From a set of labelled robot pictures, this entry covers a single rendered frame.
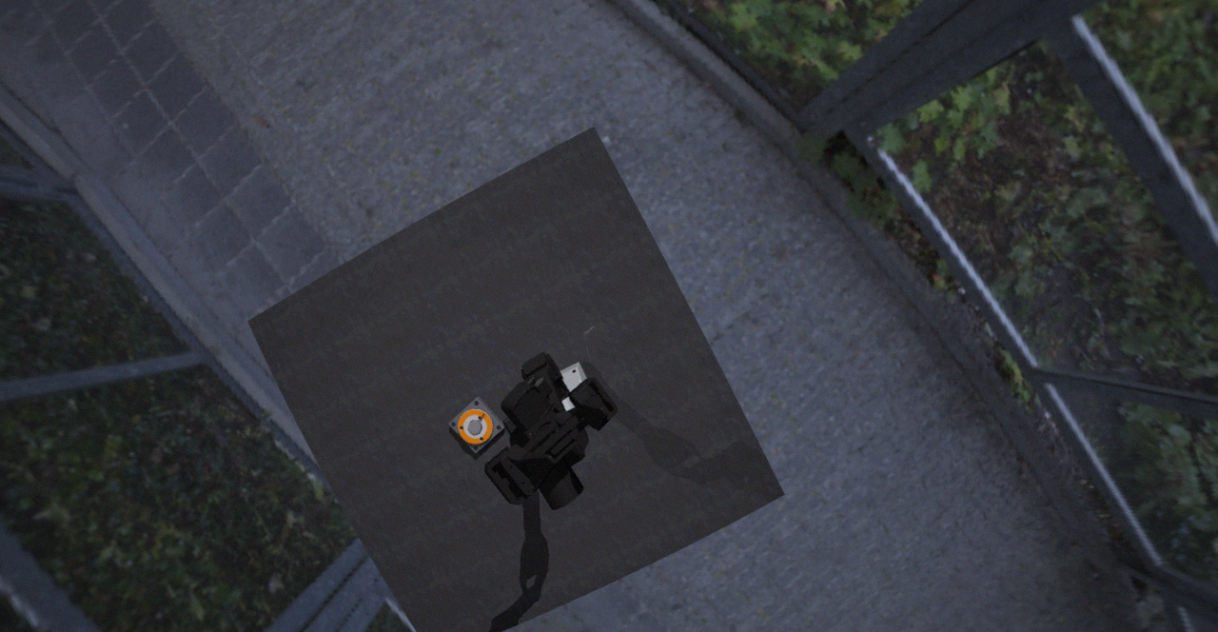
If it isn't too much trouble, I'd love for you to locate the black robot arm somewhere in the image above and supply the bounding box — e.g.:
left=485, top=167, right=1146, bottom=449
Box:
left=501, top=352, right=590, bottom=510

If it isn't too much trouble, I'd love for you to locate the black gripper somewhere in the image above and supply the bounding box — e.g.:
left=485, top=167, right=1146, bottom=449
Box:
left=484, top=377, right=618, bottom=504

